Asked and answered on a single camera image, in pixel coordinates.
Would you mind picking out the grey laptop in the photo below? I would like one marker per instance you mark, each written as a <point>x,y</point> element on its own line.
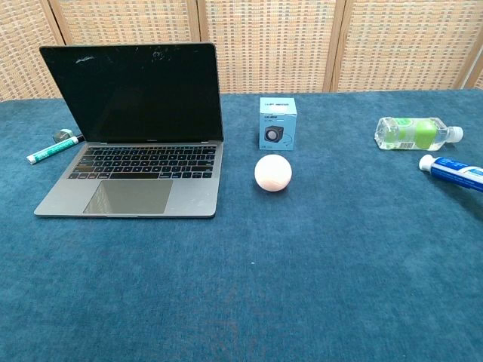
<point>151,166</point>

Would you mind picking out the pale pink ball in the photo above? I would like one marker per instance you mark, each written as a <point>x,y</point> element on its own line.
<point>273,172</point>

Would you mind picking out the light blue speaker box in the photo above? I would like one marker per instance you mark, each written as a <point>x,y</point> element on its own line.
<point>278,124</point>

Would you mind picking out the blue table cloth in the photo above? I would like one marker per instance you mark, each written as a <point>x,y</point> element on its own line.
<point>241,283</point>

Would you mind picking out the woven rattan screen panel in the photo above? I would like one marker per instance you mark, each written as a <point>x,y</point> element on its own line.
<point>403,45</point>
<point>124,20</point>
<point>271,45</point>
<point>22,49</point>

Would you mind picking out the clear bottle with green label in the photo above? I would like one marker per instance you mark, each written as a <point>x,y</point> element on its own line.
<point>411,134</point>

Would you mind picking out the green and white marker pen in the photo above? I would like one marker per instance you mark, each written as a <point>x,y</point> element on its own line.
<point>49,151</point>

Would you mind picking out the blue and white toothpaste tube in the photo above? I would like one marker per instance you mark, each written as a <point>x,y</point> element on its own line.
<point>453,169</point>

